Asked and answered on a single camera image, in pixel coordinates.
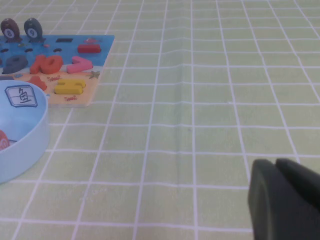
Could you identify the pink greater-than sign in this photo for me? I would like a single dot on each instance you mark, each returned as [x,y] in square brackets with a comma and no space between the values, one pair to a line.
[86,64]

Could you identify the orange plus sign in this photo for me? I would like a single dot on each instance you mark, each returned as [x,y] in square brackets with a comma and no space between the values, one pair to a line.
[37,81]

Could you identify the orange fish peg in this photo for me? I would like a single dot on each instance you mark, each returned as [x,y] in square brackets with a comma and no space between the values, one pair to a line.
[3,141]

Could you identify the blue wooden puzzle board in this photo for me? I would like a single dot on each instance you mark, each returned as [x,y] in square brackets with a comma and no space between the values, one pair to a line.
[105,42]

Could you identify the orange number ten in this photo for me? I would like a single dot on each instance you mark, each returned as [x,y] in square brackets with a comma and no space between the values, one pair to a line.
[37,65]

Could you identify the dark blue square piece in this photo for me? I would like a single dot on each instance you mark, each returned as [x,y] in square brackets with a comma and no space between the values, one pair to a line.
[5,78]

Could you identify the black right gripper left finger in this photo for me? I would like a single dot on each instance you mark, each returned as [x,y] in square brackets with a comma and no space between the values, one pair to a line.
[275,205]

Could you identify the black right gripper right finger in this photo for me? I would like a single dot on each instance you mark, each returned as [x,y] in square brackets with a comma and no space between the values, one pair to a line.
[302,180]

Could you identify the red minus sign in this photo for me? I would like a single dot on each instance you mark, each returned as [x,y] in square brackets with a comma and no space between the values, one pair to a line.
[89,48]

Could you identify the yellow equals sign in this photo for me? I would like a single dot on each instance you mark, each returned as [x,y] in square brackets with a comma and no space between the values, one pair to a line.
[68,86]

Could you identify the green checkered tablecloth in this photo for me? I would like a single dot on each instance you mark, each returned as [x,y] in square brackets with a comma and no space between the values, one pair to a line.
[200,112]

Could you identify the light blue plastic bowl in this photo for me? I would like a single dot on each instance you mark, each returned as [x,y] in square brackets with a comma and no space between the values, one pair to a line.
[25,150]

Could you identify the brown number eight fish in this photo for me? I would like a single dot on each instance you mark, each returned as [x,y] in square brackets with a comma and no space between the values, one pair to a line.
[10,30]

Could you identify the dark blue number nine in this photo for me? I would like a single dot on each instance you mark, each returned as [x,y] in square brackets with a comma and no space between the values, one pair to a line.
[15,63]

